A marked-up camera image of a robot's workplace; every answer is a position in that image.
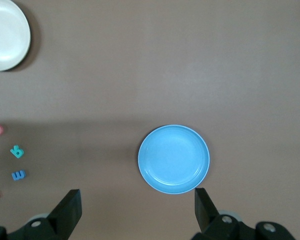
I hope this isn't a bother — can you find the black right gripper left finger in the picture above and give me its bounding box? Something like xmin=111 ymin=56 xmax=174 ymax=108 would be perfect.
xmin=47 ymin=189 xmax=83 ymax=237

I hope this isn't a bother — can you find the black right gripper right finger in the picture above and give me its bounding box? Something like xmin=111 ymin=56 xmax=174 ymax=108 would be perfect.
xmin=194 ymin=187 xmax=220 ymax=234

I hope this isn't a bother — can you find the blue foam letter E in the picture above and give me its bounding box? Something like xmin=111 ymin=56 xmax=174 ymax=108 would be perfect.
xmin=11 ymin=169 xmax=27 ymax=182

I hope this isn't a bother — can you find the teal foam letter R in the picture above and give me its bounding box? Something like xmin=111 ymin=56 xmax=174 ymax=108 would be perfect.
xmin=9 ymin=145 xmax=25 ymax=160

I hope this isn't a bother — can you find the blue plate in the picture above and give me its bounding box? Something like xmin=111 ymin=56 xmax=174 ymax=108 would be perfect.
xmin=137 ymin=124 xmax=211 ymax=195

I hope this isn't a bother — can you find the beige plate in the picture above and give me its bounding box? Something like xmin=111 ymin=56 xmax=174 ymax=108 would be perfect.
xmin=0 ymin=0 xmax=32 ymax=72

